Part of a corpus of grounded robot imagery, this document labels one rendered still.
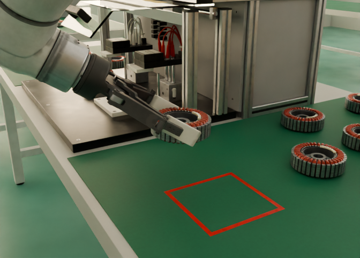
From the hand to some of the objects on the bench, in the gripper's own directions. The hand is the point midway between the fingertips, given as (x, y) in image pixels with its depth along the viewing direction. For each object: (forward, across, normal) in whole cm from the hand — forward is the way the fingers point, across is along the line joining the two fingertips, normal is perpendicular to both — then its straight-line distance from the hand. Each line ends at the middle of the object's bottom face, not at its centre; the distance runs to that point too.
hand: (179, 123), depth 77 cm
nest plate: (+2, +45, +12) cm, 47 cm away
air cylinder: (+8, +73, +8) cm, 74 cm away
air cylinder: (+13, +49, +5) cm, 51 cm away
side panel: (+40, +37, -10) cm, 56 cm away
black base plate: (+1, +57, +15) cm, 59 cm away
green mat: (+34, +2, -6) cm, 34 cm away
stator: (+33, 0, -5) cm, 33 cm away
